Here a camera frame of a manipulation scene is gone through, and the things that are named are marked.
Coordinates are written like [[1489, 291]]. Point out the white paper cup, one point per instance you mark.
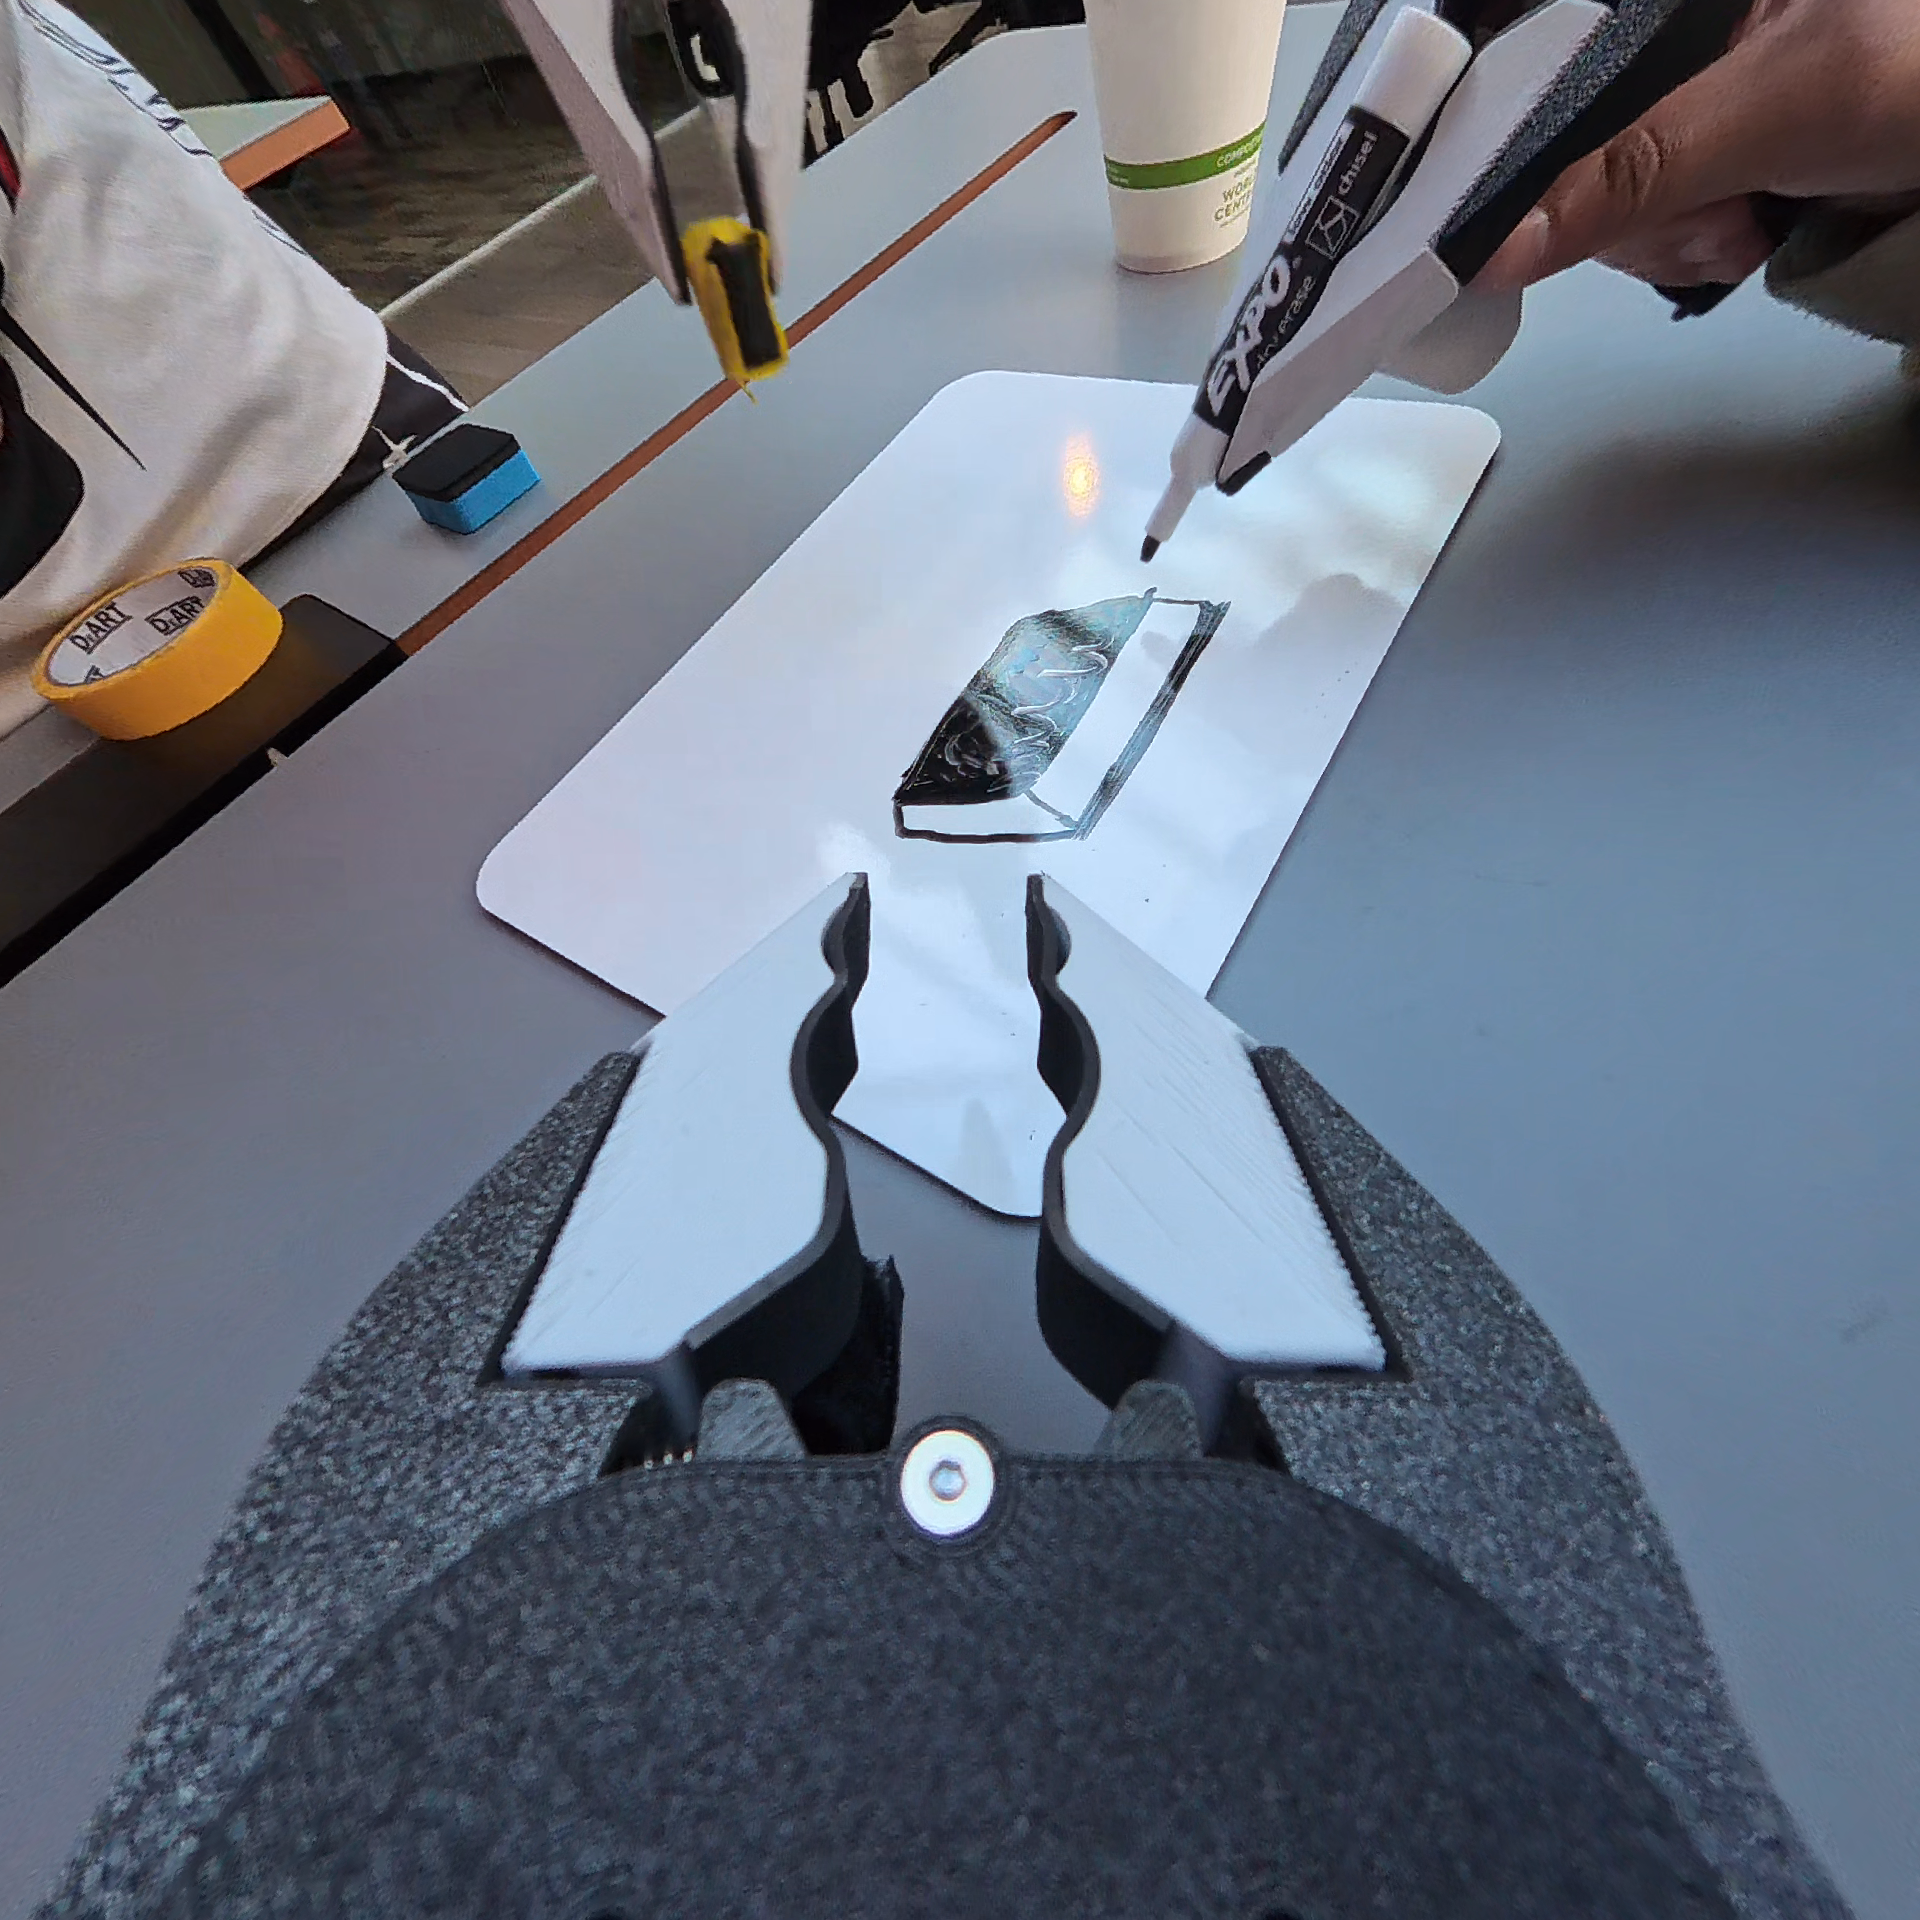
[[1184, 93]]

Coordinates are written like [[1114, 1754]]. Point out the wood edged table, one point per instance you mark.
[[269, 124]]

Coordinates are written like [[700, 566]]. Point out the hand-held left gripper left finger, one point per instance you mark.
[[674, 1198]]

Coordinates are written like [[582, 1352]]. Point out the person's right hand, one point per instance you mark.
[[1770, 123]]

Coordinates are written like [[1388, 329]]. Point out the blue black whiteboard eraser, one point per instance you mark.
[[482, 502]]

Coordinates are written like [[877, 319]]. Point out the yellow black small block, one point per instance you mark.
[[700, 263]]

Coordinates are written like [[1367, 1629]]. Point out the person's right forearm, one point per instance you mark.
[[1861, 270]]

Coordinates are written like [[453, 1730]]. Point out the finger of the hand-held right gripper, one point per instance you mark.
[[1332, 78], [1392, 300]]

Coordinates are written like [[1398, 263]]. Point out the yellow tape roll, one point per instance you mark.
[[183, 683]]

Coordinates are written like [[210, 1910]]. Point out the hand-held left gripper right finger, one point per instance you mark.
[[1208, 1198]]

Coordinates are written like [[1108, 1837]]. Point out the small white whiteboard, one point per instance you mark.
[[748, 749]]

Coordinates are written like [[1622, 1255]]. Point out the black dry erase marker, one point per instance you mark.
[[1275, 314]]

